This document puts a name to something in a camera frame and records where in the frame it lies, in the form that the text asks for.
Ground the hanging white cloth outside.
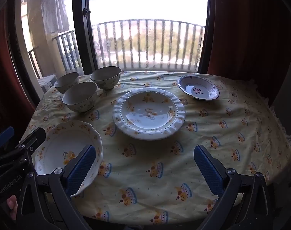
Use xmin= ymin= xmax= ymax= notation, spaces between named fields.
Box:
xmin=40 ymin=0 xmax=69 ymax=34

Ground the floral ceramic bowl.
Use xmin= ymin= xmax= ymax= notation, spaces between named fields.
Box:
xmin=62 ymin=81 xmax=98 ymax=113

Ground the red curtain left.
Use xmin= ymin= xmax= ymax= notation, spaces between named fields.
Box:
xmin=0 ymin=8 xmax=35 ymax=116

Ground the scalloped yellow flower plate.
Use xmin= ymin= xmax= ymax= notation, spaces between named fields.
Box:
xmin=32 ymin=121 xmax=103 ymax=196

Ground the red curtain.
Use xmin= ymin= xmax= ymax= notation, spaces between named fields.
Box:
xmin=207 ymin=0 xmax=291 ymax=103
xmin=0 ymin=8 xmax=35 ymax=116

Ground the person's hand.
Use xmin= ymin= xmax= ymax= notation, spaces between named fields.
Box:
xmin=6 ymin=195 xmax=18 ymax=221

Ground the yellow cake print tablecloth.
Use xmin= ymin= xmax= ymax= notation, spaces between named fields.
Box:
xmin=26 ymin=71 xmax=291 ymax=225

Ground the red character white plate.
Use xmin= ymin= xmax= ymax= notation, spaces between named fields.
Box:
xmin=177 ymin=75 xmax=220 ymax=101

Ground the beaded rim floral plate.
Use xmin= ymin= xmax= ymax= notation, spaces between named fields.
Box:
xmin=112 ymin=88 xmax=186 ymax=141

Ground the black window frame post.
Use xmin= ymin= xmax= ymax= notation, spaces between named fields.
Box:
xmin=72 ymin=0 xmax=98 ymax=74

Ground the red curtain right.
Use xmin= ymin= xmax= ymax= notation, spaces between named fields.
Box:
xmin=207 ymin=0 xmax=291 ymax=103

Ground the balcony railing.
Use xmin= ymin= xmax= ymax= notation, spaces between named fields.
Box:
xmin=27 ymin=18 xmax=206 ymax=77

